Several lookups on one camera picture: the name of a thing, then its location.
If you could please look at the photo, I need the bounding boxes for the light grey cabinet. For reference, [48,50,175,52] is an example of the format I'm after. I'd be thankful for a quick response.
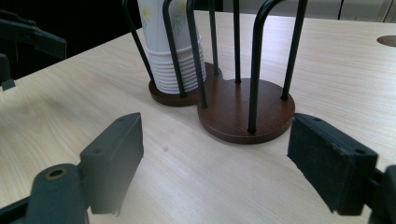
[222,0,396,23]

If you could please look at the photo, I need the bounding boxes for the stack of white paper cups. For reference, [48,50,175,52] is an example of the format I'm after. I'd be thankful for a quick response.
[137,0,207,95]

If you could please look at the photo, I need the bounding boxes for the round table cable hole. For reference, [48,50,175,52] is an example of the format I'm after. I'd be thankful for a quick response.
[375,35,396,48]

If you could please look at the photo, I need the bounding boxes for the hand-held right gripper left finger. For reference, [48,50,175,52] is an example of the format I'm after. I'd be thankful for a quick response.
[79,112,145,216]

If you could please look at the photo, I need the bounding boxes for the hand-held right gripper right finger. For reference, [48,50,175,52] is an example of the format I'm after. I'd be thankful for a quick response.
[287,112,379,217]

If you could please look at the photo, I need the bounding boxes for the wooden cup holder black rods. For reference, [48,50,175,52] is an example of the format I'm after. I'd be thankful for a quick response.
[121,0,309,145]

